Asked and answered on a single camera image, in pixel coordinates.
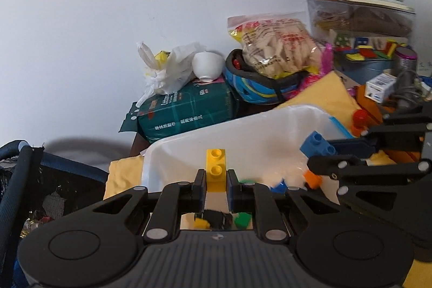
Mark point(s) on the yellow cloth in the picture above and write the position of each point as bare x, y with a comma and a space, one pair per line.
123, 176

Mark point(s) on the clear storage box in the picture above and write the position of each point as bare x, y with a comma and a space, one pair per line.
364, 21

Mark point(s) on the purple lid can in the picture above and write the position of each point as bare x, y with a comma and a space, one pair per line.
406, 62

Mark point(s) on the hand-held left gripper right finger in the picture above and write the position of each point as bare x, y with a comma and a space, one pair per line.
229, 188

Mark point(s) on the dark green tissue pack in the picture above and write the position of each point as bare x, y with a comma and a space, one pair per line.
189, 112

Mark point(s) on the bag of beige snacks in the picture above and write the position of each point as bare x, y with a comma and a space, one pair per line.
276, 45

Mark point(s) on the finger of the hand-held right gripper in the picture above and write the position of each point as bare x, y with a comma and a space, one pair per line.
388, 139
324, 166

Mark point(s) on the blue toy brick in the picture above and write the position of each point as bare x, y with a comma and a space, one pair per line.
317, 144

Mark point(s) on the white plastic storage bin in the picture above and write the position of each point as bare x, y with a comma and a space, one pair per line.
256, 139

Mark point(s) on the dark blue fabric bag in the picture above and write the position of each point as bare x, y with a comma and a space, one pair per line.
23, 180

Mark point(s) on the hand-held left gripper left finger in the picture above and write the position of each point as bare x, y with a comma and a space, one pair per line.
203, 188

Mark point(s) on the pile of toy blocks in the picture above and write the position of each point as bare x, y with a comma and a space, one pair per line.
312, 178

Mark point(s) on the orange cardboard box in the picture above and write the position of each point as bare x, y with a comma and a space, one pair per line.
374, 109

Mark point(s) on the small white blue box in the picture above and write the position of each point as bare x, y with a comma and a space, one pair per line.
379, 89

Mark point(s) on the yellow toy brick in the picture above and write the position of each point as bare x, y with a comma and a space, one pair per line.
216, 170

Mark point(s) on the blue black helmet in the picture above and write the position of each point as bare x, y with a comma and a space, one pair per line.
256, 89

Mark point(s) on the crumpled white plastic bag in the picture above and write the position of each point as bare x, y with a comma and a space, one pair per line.
175, 68

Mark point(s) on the white ceramic bowl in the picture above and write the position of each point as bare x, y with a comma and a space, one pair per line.
207, 63

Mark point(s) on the pink plastic wrapper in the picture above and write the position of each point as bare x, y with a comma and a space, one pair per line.
325, 62

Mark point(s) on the grey blue box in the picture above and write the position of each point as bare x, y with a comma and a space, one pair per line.
364, 70

